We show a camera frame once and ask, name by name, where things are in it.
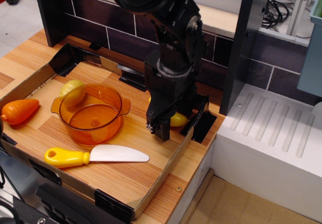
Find orange transparent plastic pot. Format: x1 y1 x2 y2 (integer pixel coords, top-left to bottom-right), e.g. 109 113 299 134
51 84 131 145

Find orange toy carrot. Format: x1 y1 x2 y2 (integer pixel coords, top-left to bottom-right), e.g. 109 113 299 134
1 99 39 125

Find white toy sink drainboard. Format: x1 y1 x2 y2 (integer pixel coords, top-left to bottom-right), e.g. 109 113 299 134
215 83 322 178

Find teal plastic bin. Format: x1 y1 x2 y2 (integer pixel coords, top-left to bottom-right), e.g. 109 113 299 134
297 0 321 97

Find dark grey shelf post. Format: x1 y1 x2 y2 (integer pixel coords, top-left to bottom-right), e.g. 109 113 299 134
219 0 268 115

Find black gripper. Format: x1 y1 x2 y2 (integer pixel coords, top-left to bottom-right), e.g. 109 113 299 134
144 50 200 141

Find tangled black cables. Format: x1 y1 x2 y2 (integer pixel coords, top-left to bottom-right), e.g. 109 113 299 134
261 0 300 30

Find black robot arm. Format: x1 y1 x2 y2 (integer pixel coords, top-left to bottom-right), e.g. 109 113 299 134
114 0 207 141

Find cardboard fence with black tape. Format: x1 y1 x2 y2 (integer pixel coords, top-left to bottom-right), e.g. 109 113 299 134
1 43 217 223

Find yellow toy lemon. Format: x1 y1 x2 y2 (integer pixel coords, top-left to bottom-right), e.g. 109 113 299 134
59 79 86 107

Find yellow toy banana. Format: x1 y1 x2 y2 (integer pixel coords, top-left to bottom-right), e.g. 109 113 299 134
148 97 188 127

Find yellow handled toy knife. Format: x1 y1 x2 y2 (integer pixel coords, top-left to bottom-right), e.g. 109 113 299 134
44 144 149 169

